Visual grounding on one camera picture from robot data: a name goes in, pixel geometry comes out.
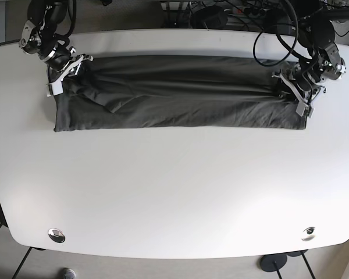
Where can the left chrome table grommet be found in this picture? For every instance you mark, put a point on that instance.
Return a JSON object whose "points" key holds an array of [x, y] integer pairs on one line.
{"points": [[56, 235]]}

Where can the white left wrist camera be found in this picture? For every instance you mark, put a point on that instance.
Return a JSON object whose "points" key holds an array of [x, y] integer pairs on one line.
{"points": [[304, 110]]}

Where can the black round stand base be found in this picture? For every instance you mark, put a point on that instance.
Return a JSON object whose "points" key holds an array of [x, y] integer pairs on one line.
{"points": [[273, 262]]}

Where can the grey sneaker shoe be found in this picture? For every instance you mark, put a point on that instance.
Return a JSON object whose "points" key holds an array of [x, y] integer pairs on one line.
{"points": [[67, 274]]}

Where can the right chrome table grommet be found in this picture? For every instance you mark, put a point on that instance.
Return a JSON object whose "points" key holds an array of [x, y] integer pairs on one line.
{"points": [[308, 234]]}

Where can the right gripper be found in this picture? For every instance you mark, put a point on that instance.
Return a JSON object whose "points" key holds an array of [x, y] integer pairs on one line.
{"points": [[53, 51]]}

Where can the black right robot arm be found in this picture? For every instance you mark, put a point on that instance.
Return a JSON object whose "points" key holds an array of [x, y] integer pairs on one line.
{"points": [[46, 33]]}

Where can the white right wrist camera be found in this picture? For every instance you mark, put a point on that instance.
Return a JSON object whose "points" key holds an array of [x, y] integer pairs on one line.
{"points": [[54, 89]]}

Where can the light teal T-shirt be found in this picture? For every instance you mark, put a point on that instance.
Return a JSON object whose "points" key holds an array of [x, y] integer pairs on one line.
{"points": [[175, 91]]}

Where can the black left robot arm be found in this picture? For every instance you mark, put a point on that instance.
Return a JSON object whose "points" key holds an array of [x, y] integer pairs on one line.
{"points": [[303, 30]]}

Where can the black power adapter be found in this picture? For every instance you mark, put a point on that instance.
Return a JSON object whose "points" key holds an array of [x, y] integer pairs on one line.
{"points": [[210, 17]]}

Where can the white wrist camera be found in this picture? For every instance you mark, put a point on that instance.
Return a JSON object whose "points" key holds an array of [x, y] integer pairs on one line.
{"points": [[304, 110], [54, 89]]}

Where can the chrome table grommet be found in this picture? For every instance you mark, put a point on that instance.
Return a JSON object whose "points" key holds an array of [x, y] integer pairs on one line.
{"points": [[308, 234], [56, 235]]}

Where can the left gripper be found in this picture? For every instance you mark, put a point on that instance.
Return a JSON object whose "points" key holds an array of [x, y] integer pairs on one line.
{"points": [[305, 80]]}

